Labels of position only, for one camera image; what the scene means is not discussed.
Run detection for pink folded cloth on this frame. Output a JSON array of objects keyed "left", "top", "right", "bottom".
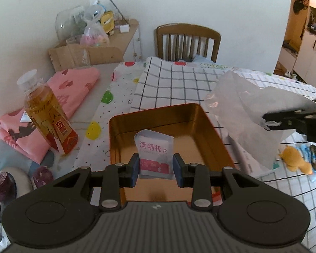
[{"left": 0, "top": 67, "right": 99, "bottom": 163}]

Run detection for polka dot cloth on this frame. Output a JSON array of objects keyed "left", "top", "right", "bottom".
[{"left": 73, "top": 62, "right": 146, "bottom": 171}]

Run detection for purple round object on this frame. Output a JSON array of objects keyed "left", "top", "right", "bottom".
[{"left": 0, "top": 171, "right": 16, "bottom": 202}]

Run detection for blue seat cushion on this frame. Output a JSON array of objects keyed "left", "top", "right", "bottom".
[{"left": 178, "top": 55, "right": 214, "bottom": 64}]

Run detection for wooden side cabinet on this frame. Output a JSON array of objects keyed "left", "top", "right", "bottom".
[{"left": 109, "top": 19, "right": 142, "bottom": 62}]

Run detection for clear glass bowl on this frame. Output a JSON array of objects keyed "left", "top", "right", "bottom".
[{"left": 55, "top": 5, "right": 87, "bottom": 42}]

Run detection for checkered tablecloth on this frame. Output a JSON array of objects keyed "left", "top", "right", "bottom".
[{"left": 131, "top": 57, "right": 316, "bottom": 252}]

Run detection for blue child face mask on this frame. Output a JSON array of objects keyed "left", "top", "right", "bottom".
[{"left": 299, "top": 144, "right": 316, "bottom": 182}]

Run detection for plastic bag of candies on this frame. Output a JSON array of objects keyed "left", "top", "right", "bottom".
[{"left": 79, "top": 4, "right": 109, "bottom": 46}]

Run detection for wooden chair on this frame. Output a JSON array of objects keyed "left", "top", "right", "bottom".
[{"left": 156, "top": 23, "right": 221, "bottom": 62}]

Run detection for cardboard box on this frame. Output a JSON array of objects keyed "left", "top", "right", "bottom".
[{"left": 48, "top": 43, "right": 123, "bottom": 72}]

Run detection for orange drink bottle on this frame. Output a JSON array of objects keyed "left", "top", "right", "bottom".
[{"left": 16, "top": 69, "right": 78, "bottom": 155}]

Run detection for alcohol pad packet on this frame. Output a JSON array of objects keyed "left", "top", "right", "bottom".
[{"left": 134, "top": 130, "right": 174, "bottom": 179}]

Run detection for yellow alarm clock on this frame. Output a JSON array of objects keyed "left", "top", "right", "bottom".
[{"left": 100, "top": 10, "right": 115, "bottom": 34}]

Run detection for red gold metal tin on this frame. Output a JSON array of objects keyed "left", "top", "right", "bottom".
[{"left": 109, "top": 103, "right": 233, "bottom": 203}]

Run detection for yellow plush toy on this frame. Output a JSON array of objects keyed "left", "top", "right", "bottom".
[{"left": 279, "top": 146, "right": 313, "bottom": 175}]

